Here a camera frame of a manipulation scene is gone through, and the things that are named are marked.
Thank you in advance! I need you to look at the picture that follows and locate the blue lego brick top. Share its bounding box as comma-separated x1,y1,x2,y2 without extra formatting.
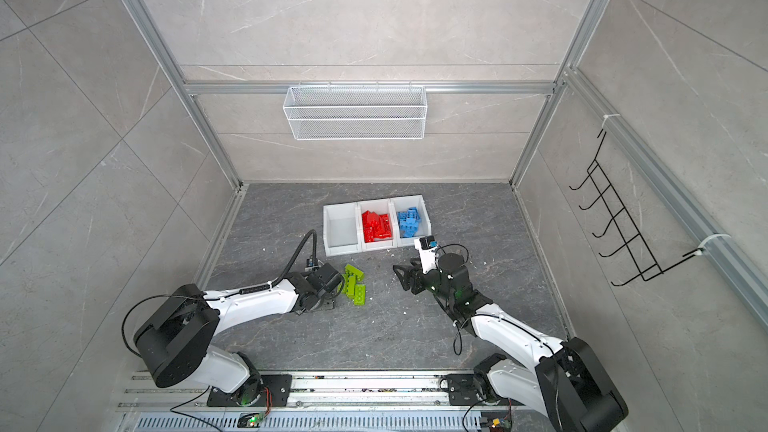
397,207,421,238

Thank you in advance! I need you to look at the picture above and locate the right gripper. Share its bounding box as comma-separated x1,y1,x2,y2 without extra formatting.
394,255,457,306

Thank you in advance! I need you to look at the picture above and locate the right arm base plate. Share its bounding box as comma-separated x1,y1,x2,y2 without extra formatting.
438,373,522,407

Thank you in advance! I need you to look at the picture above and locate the white wire mesh basket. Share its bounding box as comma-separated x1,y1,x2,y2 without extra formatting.
283,85,428,141

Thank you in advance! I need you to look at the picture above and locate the red arch lego piece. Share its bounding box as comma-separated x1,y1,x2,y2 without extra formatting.
361,211,393,243

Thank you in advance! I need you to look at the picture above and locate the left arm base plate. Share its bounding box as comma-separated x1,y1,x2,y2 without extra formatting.
206,374,293,407

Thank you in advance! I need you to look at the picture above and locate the black wire hook rack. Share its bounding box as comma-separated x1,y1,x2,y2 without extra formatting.
568,130,705,287

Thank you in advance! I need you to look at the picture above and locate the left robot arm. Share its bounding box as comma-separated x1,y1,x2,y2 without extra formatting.
121,264,345,406

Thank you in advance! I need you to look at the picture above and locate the black corrugated cable hose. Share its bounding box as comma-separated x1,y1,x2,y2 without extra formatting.
272,229,319,289

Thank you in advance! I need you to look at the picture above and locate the aluminium rail frame front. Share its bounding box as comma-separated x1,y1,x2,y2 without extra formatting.
114,370,552,431

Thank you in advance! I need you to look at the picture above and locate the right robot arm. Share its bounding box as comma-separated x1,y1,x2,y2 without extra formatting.
393,249,629,431

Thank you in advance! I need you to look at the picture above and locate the green lego brick cluster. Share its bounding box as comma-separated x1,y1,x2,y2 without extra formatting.
344,264,364,289

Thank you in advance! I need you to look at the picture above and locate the white three-compartment bin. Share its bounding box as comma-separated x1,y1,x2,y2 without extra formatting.
323,195,432,257

